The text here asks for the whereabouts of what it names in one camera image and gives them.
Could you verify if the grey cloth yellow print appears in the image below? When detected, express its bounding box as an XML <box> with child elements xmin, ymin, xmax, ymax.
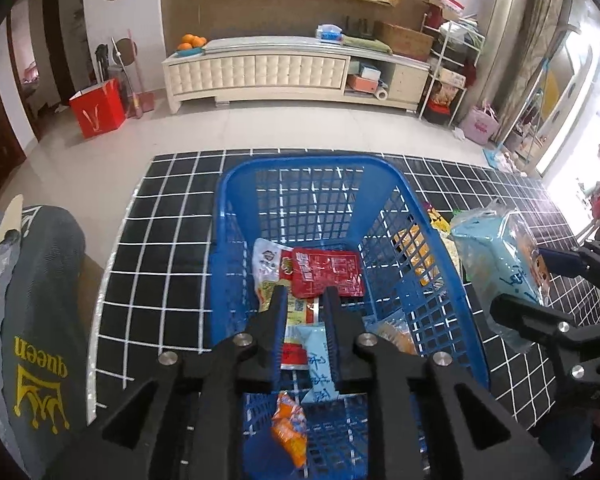
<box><xmin>0</xmin><ymin>205</ymin><xmax>88</xmax><ymax>478</ymax></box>

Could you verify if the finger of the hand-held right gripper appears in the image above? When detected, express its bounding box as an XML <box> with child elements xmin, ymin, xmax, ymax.
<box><xmin>537</xmin><ymin>241</ymin><xmax>600</xmax><ymax>306</ymax></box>
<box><xmin>489</xmin><ymin>294</ymin><xmax>583</xmax><ymax>350</ymax></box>

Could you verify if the clear beige snack packet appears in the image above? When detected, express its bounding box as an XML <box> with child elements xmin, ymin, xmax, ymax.
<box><xmin>367</xmin><ymin>317</ymin><xmax>417</xmax><ymax>357</ymax></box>

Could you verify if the blue plastic basket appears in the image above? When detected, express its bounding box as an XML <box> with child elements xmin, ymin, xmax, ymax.
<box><xmin>209</xmin><ymin>155</ymin><xmax>491</xmax><ymax>480</ymax></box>

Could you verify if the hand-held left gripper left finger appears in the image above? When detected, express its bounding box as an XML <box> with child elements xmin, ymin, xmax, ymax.
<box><xmin>45</xmin><ymin>286</ymin><xmax>291</xmax><ymax>480</ymax></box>

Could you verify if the gold yellow snack packet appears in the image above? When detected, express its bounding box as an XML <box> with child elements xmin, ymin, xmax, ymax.
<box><xmin>422</xmin><ymin>201</ymin><xmax>452</xmax><ymax>235</ymax></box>

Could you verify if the plain light blue snack packet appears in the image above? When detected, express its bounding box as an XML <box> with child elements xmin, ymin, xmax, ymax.
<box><xmin>300</xmin><ymin>322</ymin><xmax>342</xmax><ymax>405</ymax></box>

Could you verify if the red handled broom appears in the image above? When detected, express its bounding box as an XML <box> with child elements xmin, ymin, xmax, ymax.
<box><xmin>126</xmin><ymin>29</ymin><xmax>145</xmax><ymax>120</ymax></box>

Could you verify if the light blue cartoon snack packet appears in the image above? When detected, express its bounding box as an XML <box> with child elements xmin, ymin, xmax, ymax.
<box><xmin>449</xmin><ymin>209</ymin><xmax>556</xmax><ymax>356</ymax></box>

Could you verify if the dark wooden door frame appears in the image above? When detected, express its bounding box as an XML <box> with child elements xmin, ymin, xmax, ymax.
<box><xmin>5</xmin><ymin>0</ymin><xmax>76</xmax><ymax>141</ymax></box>

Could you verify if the small red snack packet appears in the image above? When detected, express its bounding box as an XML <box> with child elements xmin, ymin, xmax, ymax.
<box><xmin>291</xmin><ymin>247</ymin><xmax>367</xmax><ymax>299</ymax></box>

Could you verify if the pink bag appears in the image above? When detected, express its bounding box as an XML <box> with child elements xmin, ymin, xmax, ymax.
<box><xmin>457</xmin><ymin>102</ymin><xmax>500</xmax><ymax>146</ymax></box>

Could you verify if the patterned curtain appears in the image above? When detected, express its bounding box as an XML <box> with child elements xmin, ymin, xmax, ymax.
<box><xmin>505</xmin><ymin>0</ymin><xmax>568</xmax><ymax>141</ymax></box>

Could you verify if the white round logo snack packet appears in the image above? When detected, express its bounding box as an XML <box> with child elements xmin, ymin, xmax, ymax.
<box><xmin>252</xmin><ymin>239</ymin><xmax>294</xmax><ymax>312</ymax></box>

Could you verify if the white mop handle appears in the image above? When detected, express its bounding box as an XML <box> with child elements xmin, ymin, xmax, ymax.
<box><xmin>111</xmin><ymin>36</ymin><xmax>131</xmax><ymax>83</ymax></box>

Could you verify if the red yellow snack packet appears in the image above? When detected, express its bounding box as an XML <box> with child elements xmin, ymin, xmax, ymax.
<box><xmin>280</xmin><ymin>297</ymin><xmax>326</xmax><ymax>372</ymax></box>

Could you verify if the red white box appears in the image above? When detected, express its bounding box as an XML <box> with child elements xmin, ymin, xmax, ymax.
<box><xmin>422</xmin><ymin>0</ymin><xmax>466</xmax><ymax>28</ymax></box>

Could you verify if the white TV cabinet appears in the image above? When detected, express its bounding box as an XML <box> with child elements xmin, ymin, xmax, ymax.
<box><xmin>162</xmin><ymin>36</ymin><xmax>431</xmax><ymax>115</ymax></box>

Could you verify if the cardboard box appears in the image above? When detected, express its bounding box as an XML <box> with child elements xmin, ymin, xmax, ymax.
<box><xmin>375</xmin><ymin>21</ymin><xmax>435</xmax><ymax>60</ymax></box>

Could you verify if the white metal shelf rack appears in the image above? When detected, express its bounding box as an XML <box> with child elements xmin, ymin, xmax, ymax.
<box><xmin>417</xmin><ymin>10</ymin><xmax>486</xmax><ymax>126</ymax></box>

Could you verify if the dark wooden door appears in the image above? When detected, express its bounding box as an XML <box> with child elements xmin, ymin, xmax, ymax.
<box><xmin>0</xmin><ymin>25</ymin><xmax>28</xmax><ymax>211</ymax></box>

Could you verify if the red paper bag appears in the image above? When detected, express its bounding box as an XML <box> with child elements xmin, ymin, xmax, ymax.
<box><xmin>70</xmin><ymin>78</ymin><xmax>127</xmax><ymax>139</ymax></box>

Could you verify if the standing air conditioner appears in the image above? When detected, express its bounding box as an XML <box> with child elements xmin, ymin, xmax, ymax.
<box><xmin>472</xmin><ymin>0</ymin><xmax>531</xmax><ymax>121</ymax></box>

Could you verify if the green folded cloth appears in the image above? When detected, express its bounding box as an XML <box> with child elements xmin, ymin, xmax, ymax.
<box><xmin>341</xmin><ymin>35</ymin><xmax>393</xmax><ymax>55</ymax></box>

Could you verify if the black checked tablecloth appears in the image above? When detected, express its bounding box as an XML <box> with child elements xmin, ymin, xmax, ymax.
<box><xmin>87</xmin><ymin>149</ymin><xmax>600</xmax><ymax>480</ymax></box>

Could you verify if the orange red snack packet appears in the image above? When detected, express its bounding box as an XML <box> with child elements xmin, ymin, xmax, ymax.
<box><xmin>271</xmin><ymin>391</ymin><xmax>309</xmax><ymax>467</ymax></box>

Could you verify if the standing mirror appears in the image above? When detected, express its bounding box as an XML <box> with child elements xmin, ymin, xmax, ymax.
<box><xmin>500</xmin><ymin>25</ymin><xmax>593</xmax><ymax>171</ymax></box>

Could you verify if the orange printed bag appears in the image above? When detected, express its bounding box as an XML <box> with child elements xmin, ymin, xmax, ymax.
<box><xmin>430</xmin><ymin>82</ymin><xmax>461</xmax><ymax>111</ymax></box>

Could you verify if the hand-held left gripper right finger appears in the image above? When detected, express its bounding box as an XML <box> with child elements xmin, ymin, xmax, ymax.
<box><xmin>320</xmin><ymin>286</ymin><xmax>566</xmax><ymax>480</ymax></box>

